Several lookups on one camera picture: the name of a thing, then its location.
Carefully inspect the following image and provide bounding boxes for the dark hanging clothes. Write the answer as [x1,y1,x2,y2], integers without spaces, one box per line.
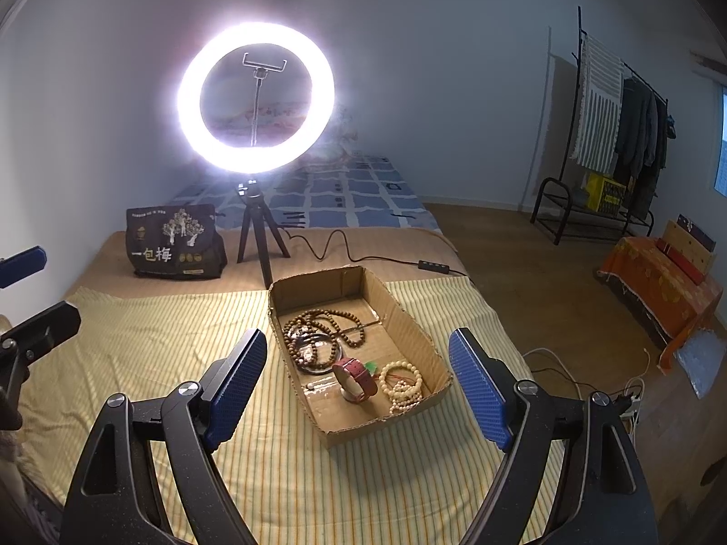
[613,76,679,218]

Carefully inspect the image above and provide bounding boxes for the striped yellow blanket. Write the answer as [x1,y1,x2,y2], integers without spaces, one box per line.
[23,277,569,545]

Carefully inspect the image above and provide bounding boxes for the cream bead bracelet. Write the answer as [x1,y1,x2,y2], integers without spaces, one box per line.
[379,362,424,391]

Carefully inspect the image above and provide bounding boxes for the black power cable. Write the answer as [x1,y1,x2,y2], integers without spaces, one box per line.
[281,230,472,282]

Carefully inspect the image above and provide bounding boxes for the small white bead bracelet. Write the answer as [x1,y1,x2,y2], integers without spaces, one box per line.
[388,381,425,416]

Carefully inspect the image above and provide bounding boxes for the blue patterned quilt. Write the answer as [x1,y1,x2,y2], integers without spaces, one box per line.
[170,154,444,235]

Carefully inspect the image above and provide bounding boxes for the brown bed sheet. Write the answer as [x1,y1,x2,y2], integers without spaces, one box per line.
[62,226,473,303]

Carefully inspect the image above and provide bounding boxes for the long red box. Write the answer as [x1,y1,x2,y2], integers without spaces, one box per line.
[656,238,708,286]

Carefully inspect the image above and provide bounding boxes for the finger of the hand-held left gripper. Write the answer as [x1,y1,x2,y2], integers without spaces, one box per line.
[0,246,47,289]
[0,302,81,390]

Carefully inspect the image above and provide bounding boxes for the black printed bag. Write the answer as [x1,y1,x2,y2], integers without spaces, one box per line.
[126,203,228,283]

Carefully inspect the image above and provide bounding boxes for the phone holder clamp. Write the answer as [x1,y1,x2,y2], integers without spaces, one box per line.
[241,52,288,151]

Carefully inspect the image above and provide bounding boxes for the white ring light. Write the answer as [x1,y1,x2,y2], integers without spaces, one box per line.
[176,20,347,174]

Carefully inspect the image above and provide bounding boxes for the brown strap wristwatch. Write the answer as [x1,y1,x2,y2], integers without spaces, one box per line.
[332,357,378,404]

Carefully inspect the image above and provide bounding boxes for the brown bead necklace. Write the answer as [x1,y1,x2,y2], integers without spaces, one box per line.
[284,309,367,372]

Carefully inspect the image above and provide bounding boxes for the window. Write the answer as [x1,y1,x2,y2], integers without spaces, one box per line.
[711,76,727,195]

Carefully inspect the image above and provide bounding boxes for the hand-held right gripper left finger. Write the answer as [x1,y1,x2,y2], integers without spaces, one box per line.
[67,328,268,545]

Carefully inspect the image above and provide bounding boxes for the black clothes rack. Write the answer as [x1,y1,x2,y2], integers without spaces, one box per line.
[531,7,671,245]

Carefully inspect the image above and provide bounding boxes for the white cable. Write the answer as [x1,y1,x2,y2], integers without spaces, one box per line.
[523,345,649,410]

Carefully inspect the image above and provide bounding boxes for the clear plastic bag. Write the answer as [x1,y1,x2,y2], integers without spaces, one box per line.
[673,330,727,399]

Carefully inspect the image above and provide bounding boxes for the yellow crate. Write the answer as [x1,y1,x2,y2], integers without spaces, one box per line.
[585,173,626,212]

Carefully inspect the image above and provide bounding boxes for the orange patterned cloth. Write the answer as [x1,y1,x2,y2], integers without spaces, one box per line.
[599,235,725,376]

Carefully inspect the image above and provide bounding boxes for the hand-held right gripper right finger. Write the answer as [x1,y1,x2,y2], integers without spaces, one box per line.
[448,327,662,545]

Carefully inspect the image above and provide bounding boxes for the tan cardboard box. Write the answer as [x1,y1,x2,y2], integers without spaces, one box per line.
[662,214,717,273]

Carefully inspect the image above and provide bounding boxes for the striped hanging cloth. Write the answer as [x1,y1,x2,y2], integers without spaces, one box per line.
[573,34,626,174]

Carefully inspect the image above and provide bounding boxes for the black tripod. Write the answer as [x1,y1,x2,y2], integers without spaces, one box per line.
[235,180,290,289]

